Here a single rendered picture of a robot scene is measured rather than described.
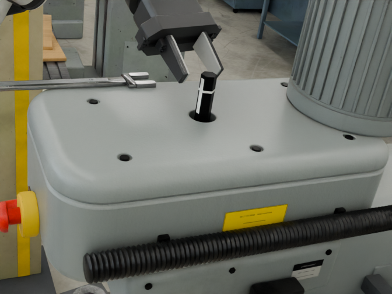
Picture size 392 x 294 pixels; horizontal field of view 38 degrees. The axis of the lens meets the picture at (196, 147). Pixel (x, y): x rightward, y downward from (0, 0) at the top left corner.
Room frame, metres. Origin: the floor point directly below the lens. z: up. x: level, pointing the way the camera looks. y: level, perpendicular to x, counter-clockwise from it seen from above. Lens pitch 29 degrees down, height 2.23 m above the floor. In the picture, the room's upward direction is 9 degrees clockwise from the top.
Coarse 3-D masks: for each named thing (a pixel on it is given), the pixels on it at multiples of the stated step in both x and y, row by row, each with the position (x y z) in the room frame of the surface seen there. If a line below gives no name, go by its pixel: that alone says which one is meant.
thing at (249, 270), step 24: (336, 240) 0.68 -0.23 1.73; (216, 264) 0.58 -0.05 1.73; (240, 264) 0.60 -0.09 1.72; (264, 264) 0.61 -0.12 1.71; (288, 264) 0.63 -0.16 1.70; (312, 264) 0.65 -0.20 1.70; (120, 288) 0.55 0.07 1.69; (144, 288) 0.53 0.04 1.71; (168, 288) 0.55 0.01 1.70; (192, 288) 0.56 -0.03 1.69; (216, 288) 0.58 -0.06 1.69; (240, 288) 0.60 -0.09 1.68; (312, 288) 0.66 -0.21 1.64
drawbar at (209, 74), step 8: (208, 72) 0.69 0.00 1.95; (200, 80) 0.69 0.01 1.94; (208, 80) 0.68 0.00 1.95; (208, 88) 0.68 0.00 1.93; (208, 96) 0.68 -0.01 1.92; (200, 104) 0.68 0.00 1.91; (208, 104) 0.68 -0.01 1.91; (200, 112) 0.68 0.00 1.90; (208, 112) 0.68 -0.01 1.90; (200, 120) 0.68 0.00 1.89; (208, 120) 0.69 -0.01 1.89
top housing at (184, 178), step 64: (64, 128) 0.59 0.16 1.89; (128, 128) 0.62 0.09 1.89; (192, 128) 0.65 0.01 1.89; (256, 128) 0.68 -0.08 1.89; (320, 128) 0.71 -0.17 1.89; (64, 192) 0.50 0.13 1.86; (128, 192) 0.51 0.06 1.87; (192, 192) 0.54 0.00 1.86; (256, 192) 0.58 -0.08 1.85; (320, 192) 0.63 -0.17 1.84; (64, 256) 0.50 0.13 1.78
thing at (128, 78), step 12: (144, 72) 0.79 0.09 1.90; (0, 84) 0.67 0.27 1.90; (12, 84) 0.67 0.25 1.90; (24, 84) 0.68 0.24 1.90; (36, 84) 0.69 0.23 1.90; (48, 84) 0.69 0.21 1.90; (60, 84) 0.70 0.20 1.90; (72, 84) 0.71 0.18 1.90; (84, 84) 0.71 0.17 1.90; (96, 84) 0.72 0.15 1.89; (108, 84) 0.73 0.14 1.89; (120, 84) 0.74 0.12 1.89; (132, 84) 0.74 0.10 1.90; (144, 84) 0.74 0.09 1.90
